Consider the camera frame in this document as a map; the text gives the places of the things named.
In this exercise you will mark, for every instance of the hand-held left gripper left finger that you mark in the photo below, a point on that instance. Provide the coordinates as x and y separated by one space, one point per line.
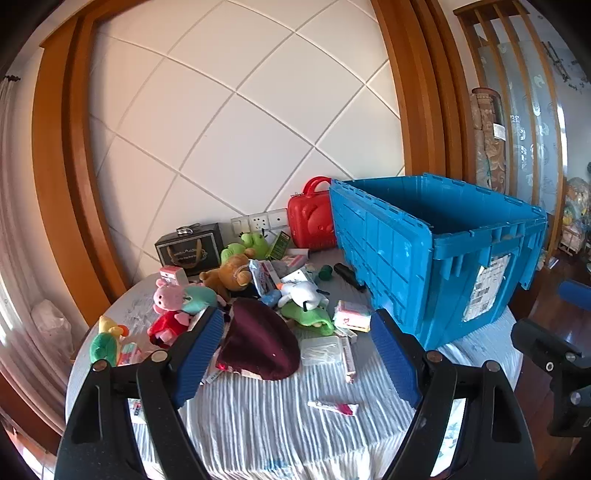
198 360

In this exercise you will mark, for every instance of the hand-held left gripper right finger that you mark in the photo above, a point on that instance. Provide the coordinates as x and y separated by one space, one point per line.
395 360

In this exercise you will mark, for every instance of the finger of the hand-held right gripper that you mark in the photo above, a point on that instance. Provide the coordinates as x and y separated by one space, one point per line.
540 344

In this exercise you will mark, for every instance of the white translucent plastic box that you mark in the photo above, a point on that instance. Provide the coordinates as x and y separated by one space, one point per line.
321 351

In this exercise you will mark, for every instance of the blue plastic crate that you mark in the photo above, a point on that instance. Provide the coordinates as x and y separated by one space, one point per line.
392 258

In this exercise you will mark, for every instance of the long white red box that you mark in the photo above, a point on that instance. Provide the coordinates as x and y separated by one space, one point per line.
349 360

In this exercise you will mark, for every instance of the teal plush toy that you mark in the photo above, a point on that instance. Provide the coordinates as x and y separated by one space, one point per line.
198 299

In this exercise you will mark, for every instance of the pink paper box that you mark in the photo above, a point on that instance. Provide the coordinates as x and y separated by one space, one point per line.
351 316

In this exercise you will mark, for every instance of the pink pig plush red dress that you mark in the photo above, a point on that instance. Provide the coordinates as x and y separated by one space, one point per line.
166 304

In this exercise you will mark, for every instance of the maroon knit beanie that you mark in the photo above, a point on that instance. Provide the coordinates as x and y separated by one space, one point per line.
261 341

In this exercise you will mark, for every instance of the white pink tube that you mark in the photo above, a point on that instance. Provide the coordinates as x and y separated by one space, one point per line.
332 407

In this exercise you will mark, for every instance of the small pink white box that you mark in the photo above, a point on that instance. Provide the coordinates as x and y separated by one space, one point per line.
173 276

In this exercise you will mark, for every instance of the brown bear plush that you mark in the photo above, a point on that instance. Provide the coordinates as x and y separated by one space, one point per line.
231 274

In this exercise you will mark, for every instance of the light green plush toy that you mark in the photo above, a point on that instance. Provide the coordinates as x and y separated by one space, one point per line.
309 318

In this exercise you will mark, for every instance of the black stapler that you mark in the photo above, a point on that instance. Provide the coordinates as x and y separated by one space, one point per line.
348 276

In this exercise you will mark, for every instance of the green parrot plush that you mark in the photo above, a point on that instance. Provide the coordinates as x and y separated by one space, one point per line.
104 344

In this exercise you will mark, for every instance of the white red snack bag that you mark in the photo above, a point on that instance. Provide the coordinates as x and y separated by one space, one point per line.
264 279

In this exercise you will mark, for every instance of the black gift box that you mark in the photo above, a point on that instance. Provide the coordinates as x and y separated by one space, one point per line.
187 251

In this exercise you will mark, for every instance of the white dog plush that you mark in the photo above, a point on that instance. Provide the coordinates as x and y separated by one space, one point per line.
302 293

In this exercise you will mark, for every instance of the green frog plush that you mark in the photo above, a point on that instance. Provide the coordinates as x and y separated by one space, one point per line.
249 244

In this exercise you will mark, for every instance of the green packet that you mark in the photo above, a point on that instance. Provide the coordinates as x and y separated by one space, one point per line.
279 245

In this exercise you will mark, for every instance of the pink white flat packet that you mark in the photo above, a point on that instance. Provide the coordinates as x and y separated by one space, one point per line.
298 258

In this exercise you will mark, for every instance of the clear plastic bag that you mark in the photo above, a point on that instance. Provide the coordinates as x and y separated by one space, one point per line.
51 323

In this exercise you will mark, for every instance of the red bear carry case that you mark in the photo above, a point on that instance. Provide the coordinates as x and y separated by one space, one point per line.
307 221

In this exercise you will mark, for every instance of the rolled patterned carpet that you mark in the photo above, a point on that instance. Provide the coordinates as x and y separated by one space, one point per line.
489 138

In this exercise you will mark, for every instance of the wooden glass partition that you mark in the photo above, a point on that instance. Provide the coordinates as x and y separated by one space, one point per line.
521 101

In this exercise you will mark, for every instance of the white wall sockets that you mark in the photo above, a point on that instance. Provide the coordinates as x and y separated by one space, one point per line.
261 221

